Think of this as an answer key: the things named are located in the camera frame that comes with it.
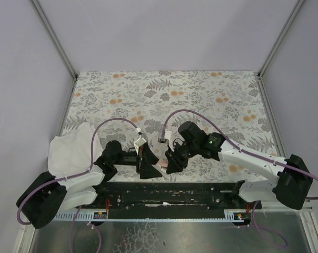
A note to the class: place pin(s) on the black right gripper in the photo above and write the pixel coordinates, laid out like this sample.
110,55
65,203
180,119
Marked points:
174,158

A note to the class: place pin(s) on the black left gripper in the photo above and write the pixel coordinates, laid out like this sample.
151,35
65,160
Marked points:
141,162

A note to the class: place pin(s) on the pink small object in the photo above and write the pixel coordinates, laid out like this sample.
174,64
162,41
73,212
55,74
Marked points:
162,164

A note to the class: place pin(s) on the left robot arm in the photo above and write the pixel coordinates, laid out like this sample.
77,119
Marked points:
48,195

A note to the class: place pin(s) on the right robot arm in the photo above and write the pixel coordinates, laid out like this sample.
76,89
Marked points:
286,179

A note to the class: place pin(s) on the floral patterned table mat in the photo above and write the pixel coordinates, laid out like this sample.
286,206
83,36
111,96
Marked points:
115,103

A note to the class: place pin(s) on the white cloth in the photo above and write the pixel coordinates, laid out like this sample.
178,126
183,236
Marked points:
72,153

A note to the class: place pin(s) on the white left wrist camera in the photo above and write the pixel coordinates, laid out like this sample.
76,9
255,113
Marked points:
138,143

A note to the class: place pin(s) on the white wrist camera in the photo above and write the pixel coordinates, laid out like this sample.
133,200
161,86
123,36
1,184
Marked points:
167,138
138,143

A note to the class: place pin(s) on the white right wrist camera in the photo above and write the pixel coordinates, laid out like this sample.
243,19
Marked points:
167,138

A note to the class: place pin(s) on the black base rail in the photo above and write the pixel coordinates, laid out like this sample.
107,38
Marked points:
172,200

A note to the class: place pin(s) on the white cable duct strip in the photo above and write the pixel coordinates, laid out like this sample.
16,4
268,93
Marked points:
81,216

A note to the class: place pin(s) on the left aluminium frame post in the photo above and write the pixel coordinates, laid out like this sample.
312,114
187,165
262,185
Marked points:
37,7

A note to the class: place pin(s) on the aluminium frame post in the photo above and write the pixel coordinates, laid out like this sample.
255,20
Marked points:
37,7
280,38

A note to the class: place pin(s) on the right aluminium frame post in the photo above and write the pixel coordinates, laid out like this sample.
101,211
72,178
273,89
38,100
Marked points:
280,38

